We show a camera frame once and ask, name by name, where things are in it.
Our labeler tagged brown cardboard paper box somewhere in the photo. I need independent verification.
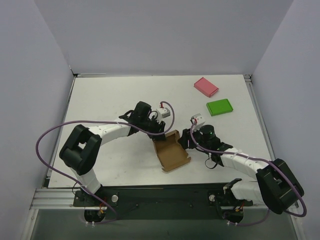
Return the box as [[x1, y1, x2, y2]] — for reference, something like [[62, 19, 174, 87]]
[[153, 130, 191, 173]]

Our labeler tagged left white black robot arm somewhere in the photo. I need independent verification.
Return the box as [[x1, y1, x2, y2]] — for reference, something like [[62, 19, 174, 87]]
[[59, 101, 171, 206]]

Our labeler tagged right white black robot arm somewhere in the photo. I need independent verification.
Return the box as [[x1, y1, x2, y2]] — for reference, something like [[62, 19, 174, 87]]
[[178, 125, 304, 214]]

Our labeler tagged green paper box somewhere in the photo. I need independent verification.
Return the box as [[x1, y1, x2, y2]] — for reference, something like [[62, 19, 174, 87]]
[[206, 98, 234, 117]]

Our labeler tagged pink paper box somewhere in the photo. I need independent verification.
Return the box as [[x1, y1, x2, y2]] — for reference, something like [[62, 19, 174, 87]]
[[193, 77, 219, 98]]

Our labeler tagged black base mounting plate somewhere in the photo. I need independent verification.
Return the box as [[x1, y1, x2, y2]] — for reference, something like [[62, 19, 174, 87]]
[[73, 183, 253, 223]]

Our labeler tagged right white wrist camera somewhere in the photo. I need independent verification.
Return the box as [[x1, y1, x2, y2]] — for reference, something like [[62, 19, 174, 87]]
[[190, 113, 206, 132]]

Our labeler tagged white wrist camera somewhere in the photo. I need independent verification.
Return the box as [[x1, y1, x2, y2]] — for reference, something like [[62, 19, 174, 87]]
[[190, 113, 206, 132], [155, 107, 171, 122]]

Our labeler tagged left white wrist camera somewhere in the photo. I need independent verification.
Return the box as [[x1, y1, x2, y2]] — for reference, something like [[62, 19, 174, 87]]
[[155, 107, 171, 122]]

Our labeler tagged aluminium table frame rail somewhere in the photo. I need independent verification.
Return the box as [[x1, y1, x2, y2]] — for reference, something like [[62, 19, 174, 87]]
[[29, 74, 300, 211]]

